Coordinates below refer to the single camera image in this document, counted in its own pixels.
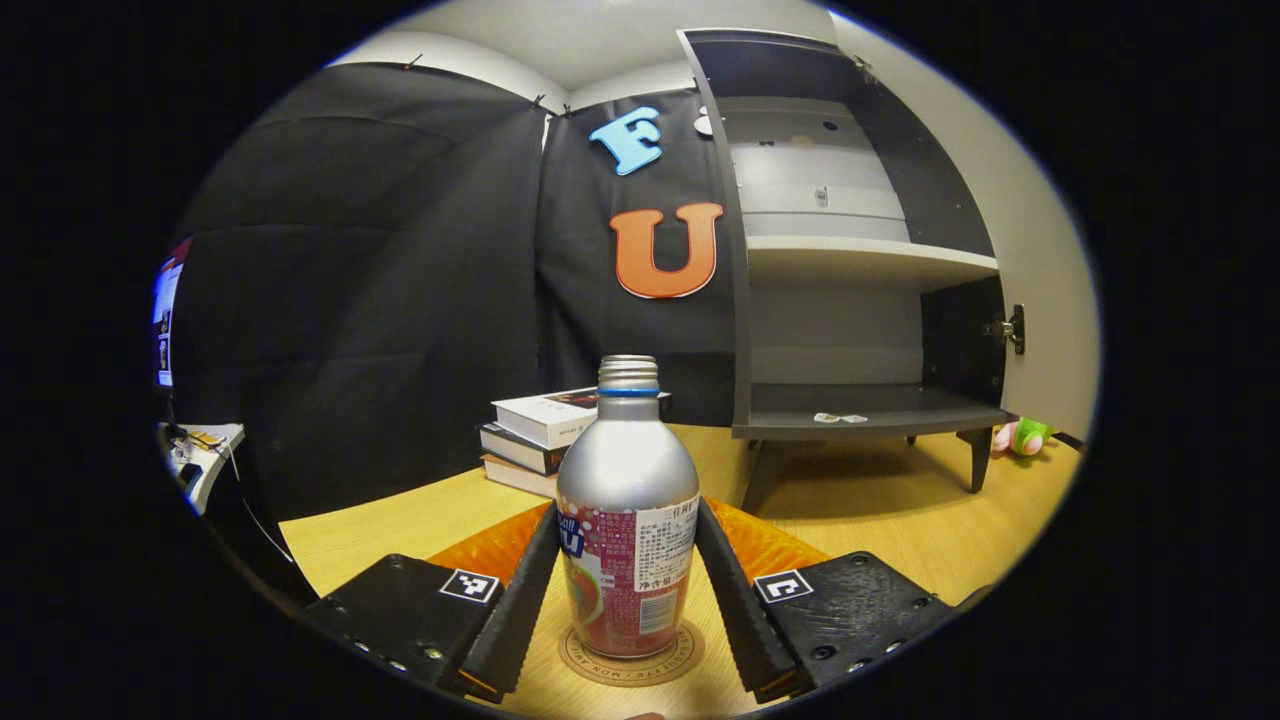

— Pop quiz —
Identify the grey cabinet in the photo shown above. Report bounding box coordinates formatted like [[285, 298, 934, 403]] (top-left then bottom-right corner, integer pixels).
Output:
[[678, 27, 1013, 513]]

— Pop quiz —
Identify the computer monitor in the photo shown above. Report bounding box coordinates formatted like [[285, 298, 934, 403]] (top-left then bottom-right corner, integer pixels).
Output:
[[151, 237, 193, 391]]

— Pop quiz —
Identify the round brown coaster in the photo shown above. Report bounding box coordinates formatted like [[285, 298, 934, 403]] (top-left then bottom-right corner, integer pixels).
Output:
[[559, 618, 707, 689]]

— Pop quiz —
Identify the white side desk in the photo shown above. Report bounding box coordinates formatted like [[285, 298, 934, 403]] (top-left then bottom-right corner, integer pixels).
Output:
[[157, 422, 247, 517]]

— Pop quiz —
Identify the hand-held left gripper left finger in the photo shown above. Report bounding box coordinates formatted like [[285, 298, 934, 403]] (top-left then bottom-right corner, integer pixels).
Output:
[[303, 500, 563, 704]]

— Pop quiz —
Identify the silver red label bottle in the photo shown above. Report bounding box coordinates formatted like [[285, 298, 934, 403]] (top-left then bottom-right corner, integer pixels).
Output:
[[556, 354, 702, 661]]

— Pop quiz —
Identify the black backdrop cloth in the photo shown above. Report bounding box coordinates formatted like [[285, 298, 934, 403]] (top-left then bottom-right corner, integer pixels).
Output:
[[165, 60, 746, 521]]

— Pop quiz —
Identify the white cover book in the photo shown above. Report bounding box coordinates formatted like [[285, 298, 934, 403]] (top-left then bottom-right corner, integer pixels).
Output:
[[491, 386, 672, 452]]

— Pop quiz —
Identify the dark cover book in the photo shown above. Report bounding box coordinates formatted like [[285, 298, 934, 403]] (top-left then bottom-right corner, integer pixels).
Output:
[[478, 422, 573, 477]]

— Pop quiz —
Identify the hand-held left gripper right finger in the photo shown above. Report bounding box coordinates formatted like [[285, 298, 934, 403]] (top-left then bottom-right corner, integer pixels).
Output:
[[694, 497, 956, 704]]

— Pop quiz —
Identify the pink green plush toy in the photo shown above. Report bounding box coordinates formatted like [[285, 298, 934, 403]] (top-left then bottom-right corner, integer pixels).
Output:
[[991, 417, 1055, 459]]

